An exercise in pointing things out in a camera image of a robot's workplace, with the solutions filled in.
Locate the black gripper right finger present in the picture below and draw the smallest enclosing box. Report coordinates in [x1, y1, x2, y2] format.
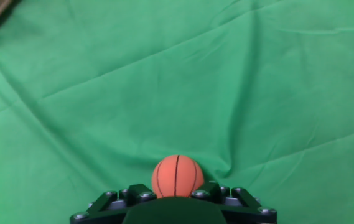
[192, 181, 278, 224]

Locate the small orange basketball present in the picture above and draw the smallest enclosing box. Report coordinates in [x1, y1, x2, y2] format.
[151, 154, 205, 199]

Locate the green cloth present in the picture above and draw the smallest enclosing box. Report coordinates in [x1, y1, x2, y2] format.
[0, 0, 354, 224]

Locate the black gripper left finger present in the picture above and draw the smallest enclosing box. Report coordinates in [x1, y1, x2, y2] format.
[70, 183, 157, 224]

